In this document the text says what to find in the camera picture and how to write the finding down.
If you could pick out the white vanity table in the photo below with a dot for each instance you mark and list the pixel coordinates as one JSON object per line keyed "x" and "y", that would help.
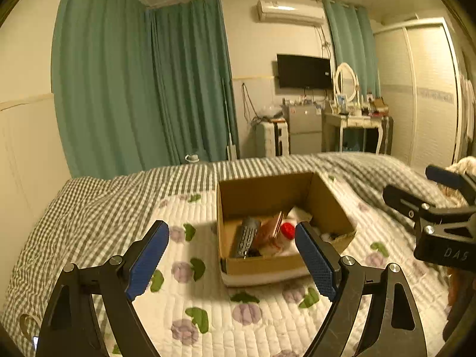
{"x": 353, "y": 121}

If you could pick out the small white object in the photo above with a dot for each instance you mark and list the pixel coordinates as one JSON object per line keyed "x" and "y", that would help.
{"x": 192, "y": 158}

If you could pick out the grey checked blanket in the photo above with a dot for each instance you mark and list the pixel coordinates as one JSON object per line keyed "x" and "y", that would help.
{"x": 93, "y": 212}

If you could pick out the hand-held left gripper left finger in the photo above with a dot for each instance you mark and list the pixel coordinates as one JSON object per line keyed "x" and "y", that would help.
{"x": 147, "y": 260}

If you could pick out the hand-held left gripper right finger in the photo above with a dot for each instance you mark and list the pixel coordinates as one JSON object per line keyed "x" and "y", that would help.
{"x": 316, "y": 262}

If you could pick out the white oval mirror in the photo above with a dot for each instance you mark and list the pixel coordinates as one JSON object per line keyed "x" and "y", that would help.
{"x": 346, "y": 80}

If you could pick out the black remote control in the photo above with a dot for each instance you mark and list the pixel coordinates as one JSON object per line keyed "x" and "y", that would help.
{"x": 245, "y": 238}

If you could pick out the small picture frame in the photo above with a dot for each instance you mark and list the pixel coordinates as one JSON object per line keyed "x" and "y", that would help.
{"x": 341, "y": 103}

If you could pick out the white floral quilted mat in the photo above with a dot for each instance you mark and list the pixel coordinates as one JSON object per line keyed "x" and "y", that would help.
{"x": 208, "y": 293}

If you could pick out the white bottle with red cap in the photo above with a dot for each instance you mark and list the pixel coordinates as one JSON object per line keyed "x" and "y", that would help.
{"x": 287, "y": 229}

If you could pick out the narrow green curtain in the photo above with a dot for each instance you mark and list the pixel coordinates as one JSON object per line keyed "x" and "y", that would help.
{"x": 351, "y": 44}

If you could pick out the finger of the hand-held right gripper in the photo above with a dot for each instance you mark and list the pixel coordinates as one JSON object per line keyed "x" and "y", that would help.
{"x": 409, "y": 200}
{"x": 444, "y": 176}

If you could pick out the white square box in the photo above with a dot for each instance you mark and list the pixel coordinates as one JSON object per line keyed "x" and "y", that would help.
{"x": 301, "y": 214}

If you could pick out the grey small fridge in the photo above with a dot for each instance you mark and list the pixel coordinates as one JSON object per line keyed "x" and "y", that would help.
{"x": 303, "y": 130}

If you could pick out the white slatted wardrobe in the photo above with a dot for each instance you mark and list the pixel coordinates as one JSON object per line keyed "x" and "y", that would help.
{"x": 420, "y": 93}

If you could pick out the black wall television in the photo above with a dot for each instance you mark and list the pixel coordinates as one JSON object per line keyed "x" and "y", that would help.
{"x": 303, "y": 71}

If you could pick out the white mop pole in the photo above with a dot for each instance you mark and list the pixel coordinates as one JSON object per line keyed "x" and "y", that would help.
{"x": 227, "y": 119}

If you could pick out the wide green curtain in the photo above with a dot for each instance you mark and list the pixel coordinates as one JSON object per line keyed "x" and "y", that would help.
{"x": 104, "y": 81}

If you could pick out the brown cardboard box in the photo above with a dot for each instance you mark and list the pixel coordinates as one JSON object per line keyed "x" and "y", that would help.
{"x": 260, "y": 264}

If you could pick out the white air conditioner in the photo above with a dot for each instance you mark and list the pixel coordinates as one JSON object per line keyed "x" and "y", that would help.
{"x": 290, "y": 11}

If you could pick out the clear plastic bag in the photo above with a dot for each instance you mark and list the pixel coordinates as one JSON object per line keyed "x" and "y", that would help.
{"x": 270, "y": 111}

